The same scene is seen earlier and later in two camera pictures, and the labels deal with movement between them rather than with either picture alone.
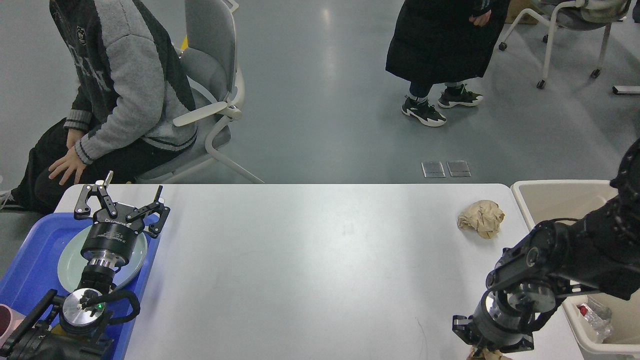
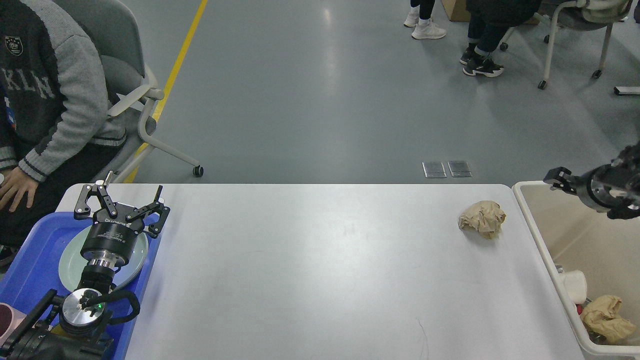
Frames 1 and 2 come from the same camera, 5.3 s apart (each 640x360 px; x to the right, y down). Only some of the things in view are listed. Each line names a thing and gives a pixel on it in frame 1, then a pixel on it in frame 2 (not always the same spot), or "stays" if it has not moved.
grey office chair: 209,61 to 112,27
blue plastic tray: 32,272 stays
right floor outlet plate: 459,168 stays
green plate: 72,265 stays
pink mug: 10,319 stays
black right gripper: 506,318 to 597,188
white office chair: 589,15 stays
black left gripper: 110,241 stays
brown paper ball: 483,217 stays
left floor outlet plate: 433,169 stays
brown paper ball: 483,354 to 601,315
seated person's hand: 70,161 to 14,178
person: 132,86 to 56,128
